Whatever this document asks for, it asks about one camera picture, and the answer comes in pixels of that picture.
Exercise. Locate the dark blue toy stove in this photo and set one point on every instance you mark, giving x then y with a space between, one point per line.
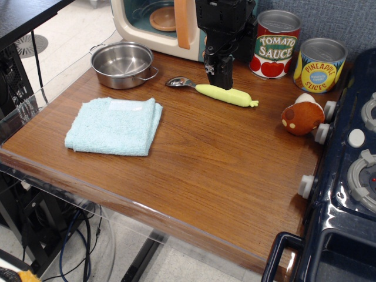
338 243

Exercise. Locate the tomato sauce toy can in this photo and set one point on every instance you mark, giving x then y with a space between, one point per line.
277 37

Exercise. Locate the white stove knob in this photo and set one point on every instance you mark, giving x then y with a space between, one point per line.
305 186
322 133
329 110

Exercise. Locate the black desk at left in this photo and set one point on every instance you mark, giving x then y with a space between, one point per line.
18 18

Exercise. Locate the brown plush mushroom toy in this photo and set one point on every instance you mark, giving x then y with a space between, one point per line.
303 116

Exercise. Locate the orange toy plate in microwave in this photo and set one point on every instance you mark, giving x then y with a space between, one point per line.
163 19

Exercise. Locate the white stove knob lower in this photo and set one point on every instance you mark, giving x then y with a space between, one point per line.
305 186

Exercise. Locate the black table leg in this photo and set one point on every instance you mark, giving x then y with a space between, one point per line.
144 256

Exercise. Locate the spoon with yellow-green handle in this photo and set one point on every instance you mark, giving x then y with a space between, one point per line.
231 96

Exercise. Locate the white stove knob middle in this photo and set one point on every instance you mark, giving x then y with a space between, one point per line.
322 133

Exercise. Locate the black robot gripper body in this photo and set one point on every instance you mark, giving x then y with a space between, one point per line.
230 28

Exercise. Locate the small stainless steel pot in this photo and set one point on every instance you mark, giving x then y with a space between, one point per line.
122 65

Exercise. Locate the light blue folded napkin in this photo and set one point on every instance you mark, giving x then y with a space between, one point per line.
115 127

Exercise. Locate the pineapple slices toy can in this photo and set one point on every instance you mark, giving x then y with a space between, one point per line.
319 64

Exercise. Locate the white stove knob upper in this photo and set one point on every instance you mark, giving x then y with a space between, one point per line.
329 110

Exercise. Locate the toy microwave teal and cream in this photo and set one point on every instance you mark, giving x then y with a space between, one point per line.
131 20

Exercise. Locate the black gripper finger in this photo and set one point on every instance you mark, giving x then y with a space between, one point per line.
210 65
225 73

